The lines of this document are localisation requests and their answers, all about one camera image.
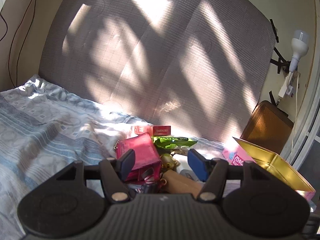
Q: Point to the pink red wallet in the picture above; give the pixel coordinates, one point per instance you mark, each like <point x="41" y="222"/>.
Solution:
<point x="146" y="157"/>

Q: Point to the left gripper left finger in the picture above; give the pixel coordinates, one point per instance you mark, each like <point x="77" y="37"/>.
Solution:
<point x="113" y="173"/>

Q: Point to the white power strip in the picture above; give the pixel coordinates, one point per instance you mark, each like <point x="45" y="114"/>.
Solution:
<point x="287" y="88"/>

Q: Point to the red cigarette pack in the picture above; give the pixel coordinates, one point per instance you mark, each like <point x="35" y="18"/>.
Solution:
<point x="152" y="130"/>

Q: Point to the green snack packet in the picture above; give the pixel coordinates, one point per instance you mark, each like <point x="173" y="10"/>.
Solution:
<point x="168" y="142"/>

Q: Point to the grey woven headboard mat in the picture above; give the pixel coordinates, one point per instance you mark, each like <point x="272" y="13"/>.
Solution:
<point x="196" y="65"/>

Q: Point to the red figure keychain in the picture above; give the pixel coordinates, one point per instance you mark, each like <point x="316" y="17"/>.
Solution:
<point x="151" y="184"/>

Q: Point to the pink macaron tin box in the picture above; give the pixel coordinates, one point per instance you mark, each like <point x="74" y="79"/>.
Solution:
<point x="237" y="151"/>

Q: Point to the gold metal trinket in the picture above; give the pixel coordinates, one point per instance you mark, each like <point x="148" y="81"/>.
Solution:
<point x="168" y="162"/>

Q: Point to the white light bulb lamp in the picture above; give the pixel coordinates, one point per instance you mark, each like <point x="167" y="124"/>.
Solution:
<point x="300" y="46"/>

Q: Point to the brown woven cushion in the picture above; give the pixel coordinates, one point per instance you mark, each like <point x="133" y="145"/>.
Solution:
<point x="268" y="127"/>

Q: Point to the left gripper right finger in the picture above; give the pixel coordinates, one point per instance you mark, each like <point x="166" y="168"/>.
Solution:
<point x="212" y="172"/>

